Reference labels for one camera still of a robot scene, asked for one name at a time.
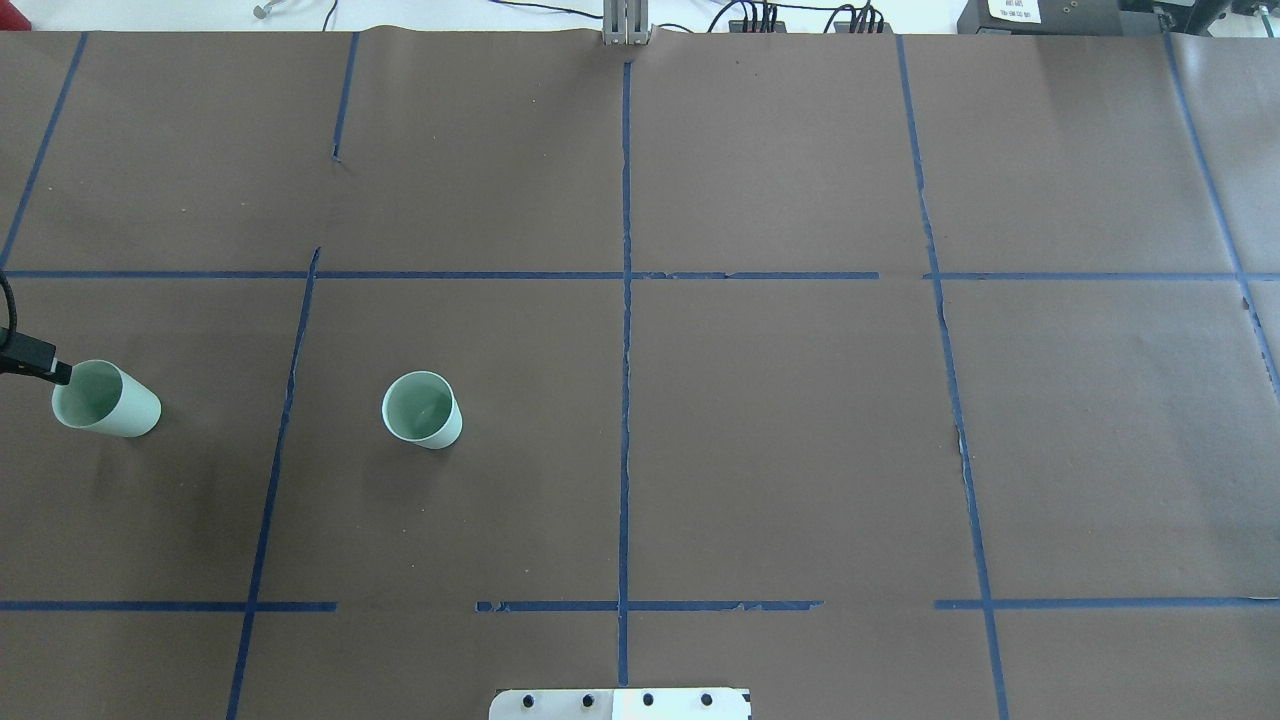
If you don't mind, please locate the mint green cup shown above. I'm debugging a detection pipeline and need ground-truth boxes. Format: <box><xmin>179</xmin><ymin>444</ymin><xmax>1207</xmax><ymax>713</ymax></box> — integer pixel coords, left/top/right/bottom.
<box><xmin>381</xmin><ymin>370</ymin><xmax>463</xmax><ymax>450</ymax></box>
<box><xmin>51</xmin><ymin>359</ymin><xmax>163</xmax><ymax>438</ymax></box>

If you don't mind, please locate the brown paper table cover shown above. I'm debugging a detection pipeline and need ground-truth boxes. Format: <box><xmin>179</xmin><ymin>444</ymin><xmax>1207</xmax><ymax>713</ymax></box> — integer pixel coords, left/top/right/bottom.
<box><xmin>3</xmin><ymin>27</ymin><xmax>1277</xmax><ymax>719</ymax></box>

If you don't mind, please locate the black box with label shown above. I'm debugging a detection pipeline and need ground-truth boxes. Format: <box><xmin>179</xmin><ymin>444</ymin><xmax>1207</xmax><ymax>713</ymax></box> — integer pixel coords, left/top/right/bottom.
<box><xmin>956</xmin><ymin>1</ymin><xmax>1164</xmax><ymax>37</ymax></box>

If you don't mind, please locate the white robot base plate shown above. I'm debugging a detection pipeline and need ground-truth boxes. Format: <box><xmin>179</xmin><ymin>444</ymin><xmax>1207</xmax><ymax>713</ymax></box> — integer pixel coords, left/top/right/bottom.
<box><xmin>488</xmin><ymin>687</ymin><xmax>753</xmax><ymax>719</ymax></box>

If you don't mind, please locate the grey aluminium post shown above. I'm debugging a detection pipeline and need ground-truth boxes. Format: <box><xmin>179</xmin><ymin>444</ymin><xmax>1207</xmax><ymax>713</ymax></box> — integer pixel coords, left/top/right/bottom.
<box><xmin>602</xmin><ymin>0</ymin><xmax>653</xmax><ymax>46</ymax></box>

